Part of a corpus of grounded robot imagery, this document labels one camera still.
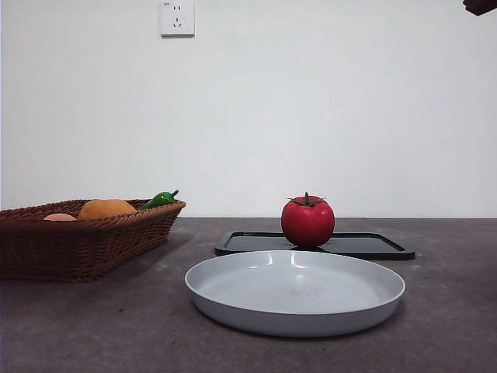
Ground red tomato with green stem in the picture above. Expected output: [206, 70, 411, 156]
[280, 191, 335, 248]

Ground black rectangular tray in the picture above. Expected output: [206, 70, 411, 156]
[214, 231, 416, 261]

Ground pale grey round plate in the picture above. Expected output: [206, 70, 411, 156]
[184, 249, 407, 339]

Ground green pepper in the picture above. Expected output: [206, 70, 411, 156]
[138, 190, 180, 211]

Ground orange round fruit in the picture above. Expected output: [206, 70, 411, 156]
[77, 198, 138, 221]

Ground brown wicker basket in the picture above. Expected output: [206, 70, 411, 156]
[0, 198, 187, 284]

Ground white wall socket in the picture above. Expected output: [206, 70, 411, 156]
[161, 0, 196, 39]

